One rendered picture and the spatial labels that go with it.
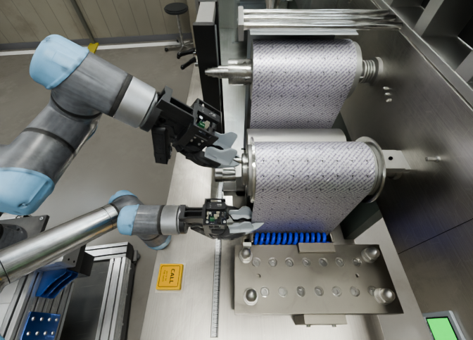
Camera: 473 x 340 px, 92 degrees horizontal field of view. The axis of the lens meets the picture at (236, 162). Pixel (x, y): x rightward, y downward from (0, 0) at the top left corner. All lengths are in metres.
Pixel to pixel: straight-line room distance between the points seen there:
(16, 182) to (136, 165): 1.88
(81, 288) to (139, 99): 1.44
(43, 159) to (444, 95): 0.65
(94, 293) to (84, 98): 1.38
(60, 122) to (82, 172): 1.99
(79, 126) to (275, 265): 0.54
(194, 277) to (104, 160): 1.80
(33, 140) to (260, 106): 0.46
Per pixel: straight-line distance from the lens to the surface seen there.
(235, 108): 1.19
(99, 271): 1.69
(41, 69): 0.40
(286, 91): 0.59
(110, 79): 0.39
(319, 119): 0.68
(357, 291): 0.72
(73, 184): 2.39
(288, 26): 0.58
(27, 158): 0.42
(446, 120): 0.54
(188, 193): 0.90
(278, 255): 0.67
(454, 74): 0.55
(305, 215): 0.60
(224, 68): 0.62
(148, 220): 0.61
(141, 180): 2.13
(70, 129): 0.45
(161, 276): 0.79
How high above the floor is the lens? 1.67
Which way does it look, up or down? 54 degrees down
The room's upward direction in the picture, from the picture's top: straight up
